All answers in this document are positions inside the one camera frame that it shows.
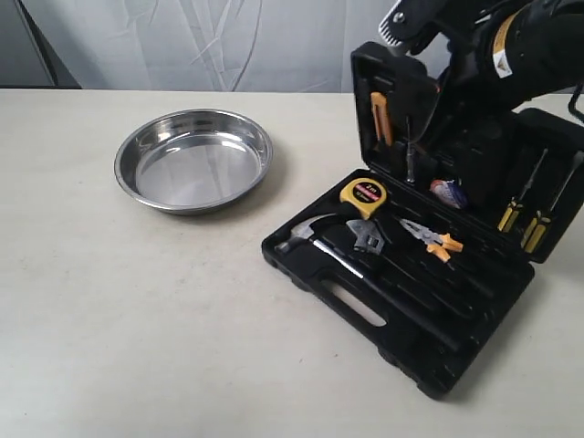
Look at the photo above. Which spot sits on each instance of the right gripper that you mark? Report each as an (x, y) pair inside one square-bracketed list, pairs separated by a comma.
[(469, 31)]

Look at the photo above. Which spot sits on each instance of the black plastic tool case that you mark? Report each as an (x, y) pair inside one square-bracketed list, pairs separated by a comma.
[(490, 154)]

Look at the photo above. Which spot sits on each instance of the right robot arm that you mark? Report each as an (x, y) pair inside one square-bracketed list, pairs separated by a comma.
[(503, 53)]

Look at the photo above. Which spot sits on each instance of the orange utility knife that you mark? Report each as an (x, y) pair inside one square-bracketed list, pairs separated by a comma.
[(381, 117)]

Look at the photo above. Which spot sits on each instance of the voltage tester screwdriver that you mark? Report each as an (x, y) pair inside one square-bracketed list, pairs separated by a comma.
[(410, 152)]

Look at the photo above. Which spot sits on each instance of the electrical tape roll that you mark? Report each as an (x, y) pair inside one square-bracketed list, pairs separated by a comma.
[(449, 193)]

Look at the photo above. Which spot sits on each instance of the yellow tape measure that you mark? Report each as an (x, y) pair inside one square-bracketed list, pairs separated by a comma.
[(365, 194)]

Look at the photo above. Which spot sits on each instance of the white backdrop curtain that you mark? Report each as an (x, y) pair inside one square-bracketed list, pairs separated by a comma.
[(229, 46)]

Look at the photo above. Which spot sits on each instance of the steel claw hammer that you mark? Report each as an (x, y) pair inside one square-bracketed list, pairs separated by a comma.
[(305, 232)]

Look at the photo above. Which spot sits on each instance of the round stainless steel pan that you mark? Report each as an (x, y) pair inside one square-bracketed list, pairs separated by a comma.
[(193, 161)]

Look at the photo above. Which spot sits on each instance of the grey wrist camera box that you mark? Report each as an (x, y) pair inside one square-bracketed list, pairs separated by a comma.
[(408, 26)]

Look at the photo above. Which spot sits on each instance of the short yellow handled screwdriver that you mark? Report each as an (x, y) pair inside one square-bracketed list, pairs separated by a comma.
[(516, 205)]

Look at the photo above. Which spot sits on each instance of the orange handled pliers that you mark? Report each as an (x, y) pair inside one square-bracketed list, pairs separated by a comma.
[(449, 251)]

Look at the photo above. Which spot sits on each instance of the long yellow handled screwdriver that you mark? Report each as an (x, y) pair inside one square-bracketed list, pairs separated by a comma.
[(543, 218)]

